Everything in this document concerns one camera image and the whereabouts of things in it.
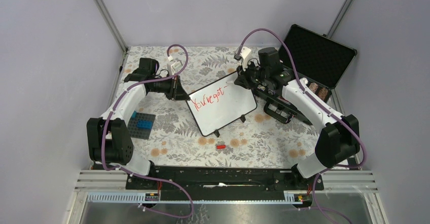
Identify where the small white whiteboard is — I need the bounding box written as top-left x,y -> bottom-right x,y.
186,72 -> 258,136

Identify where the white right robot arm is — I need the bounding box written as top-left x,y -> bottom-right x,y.
234,46 -> 361,190

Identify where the brown poker chip stack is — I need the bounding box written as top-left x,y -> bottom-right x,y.
317,88 -> 329,102

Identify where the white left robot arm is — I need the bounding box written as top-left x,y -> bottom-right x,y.
86,56 -> 190,189

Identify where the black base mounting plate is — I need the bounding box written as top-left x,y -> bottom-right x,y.
125,165 -> 324,202

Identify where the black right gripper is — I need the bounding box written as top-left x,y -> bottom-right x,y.
235,59 -> 269,90

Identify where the floral patterned table mat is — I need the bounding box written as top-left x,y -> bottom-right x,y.
122,46 -> 318,168

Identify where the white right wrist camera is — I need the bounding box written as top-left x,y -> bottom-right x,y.
234,47 -> 252,71

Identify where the black poker chip case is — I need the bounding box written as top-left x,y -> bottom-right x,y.
253,24 -> 357,125

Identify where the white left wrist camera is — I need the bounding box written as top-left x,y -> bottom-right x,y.
167,56 -> 183,76

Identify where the pink poker chip stack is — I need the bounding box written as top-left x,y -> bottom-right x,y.
308,83 -> 319,94

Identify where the grey lego baseplate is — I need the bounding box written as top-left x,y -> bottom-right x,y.
127,111 -> 156,140

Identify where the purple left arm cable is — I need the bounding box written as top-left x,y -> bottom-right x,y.
101,44 -> 196,220

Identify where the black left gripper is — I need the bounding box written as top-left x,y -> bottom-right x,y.
150,73 -> 191,101

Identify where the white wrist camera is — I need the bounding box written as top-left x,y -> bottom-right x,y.
234,47 -> 252,71
167,56 -> 183,76

